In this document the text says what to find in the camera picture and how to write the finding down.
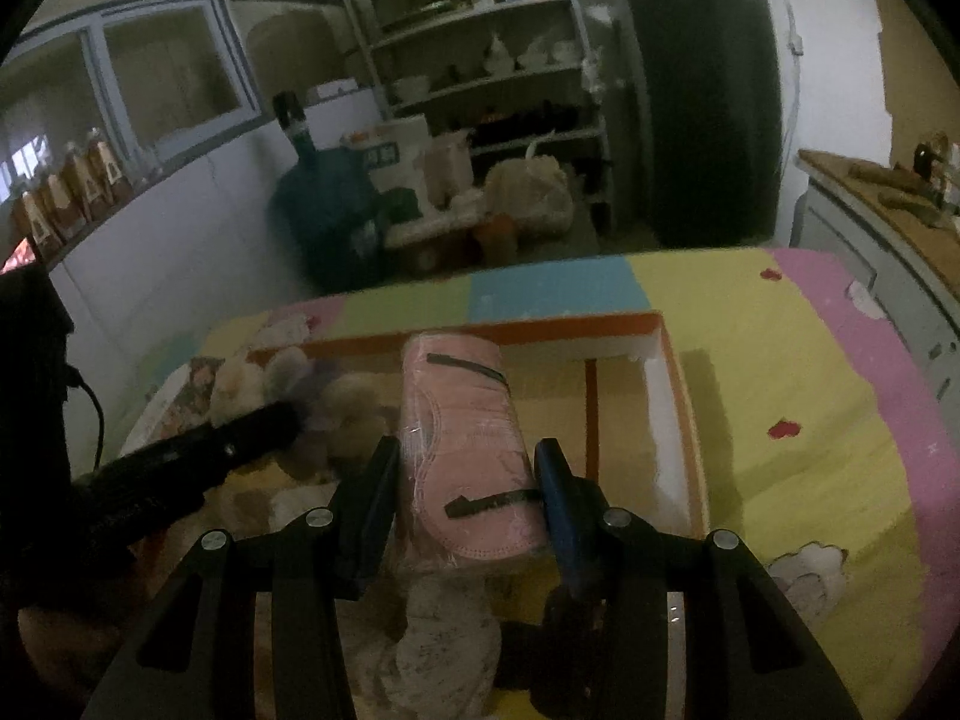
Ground kitchen counter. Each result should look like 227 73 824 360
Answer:
793 150 960 422

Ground floral tissue pack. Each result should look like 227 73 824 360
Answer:
120 356 226 460

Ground cardboard wall sheet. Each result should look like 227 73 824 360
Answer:
872 0 960 166

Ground metal storage shelf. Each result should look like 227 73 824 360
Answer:
345 0 613 235

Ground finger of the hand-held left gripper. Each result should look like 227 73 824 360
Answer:
101 400 305 500

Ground translucent plastic container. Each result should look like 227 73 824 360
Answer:
424 130 475 212

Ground cream plush toy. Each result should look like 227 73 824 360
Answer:
210 349 380 482

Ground white sack with green label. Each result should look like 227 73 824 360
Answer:
366 115 433 212

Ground pink fabric pack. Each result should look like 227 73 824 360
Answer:
401 331 552 578

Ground black water pump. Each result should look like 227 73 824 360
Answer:
271 90 313 158

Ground blue water jug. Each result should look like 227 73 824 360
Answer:
274 146 400 293

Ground white patterned socks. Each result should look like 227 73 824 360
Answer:
352 577 503 718

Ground sliding glass window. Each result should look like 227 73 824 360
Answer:
0 0 272 190

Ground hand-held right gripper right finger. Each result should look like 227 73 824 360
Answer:
534 439 863 720

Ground orange-rimmed cardboard box tray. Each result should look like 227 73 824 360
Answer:
247 309 710 545

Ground dark refrigerator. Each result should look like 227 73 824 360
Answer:
604 0 778 248

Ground row of condiment bottles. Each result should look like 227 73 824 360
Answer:
910 130 960 205

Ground cartoon play mat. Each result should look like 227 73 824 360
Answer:
127 244 960 720

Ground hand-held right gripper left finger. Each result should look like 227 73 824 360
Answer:
79 435 402 720

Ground clear plastic bag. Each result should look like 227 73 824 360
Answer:
482 141 576 242

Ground black cable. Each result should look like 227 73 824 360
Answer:
66 366 107 467

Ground wooden cutting board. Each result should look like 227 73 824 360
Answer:
797 150 960 242

